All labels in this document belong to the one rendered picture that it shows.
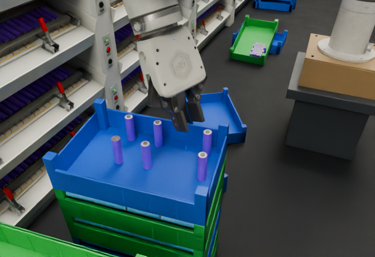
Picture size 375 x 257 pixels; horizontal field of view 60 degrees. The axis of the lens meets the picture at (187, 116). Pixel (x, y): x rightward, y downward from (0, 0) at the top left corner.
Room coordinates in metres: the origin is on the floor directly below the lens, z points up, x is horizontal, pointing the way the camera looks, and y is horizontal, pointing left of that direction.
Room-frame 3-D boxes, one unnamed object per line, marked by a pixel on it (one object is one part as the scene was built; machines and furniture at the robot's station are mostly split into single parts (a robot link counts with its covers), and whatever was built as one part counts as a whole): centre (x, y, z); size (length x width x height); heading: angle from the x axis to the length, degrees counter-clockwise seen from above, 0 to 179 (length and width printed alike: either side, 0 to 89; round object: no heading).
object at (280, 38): (1.94, -0.46, 0.04); 0.30 x 0.20 x 0.08; 65
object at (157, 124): (0.53, 0.06, 0.44); 0.02 x 0.02 x 0.06
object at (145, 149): (0.47, 0.08, 0.44); 0.02 x 0.02 x 0.06
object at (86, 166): (0.47, 0.09, 0.44); 0.30 x 0.20 x 0.08; 74
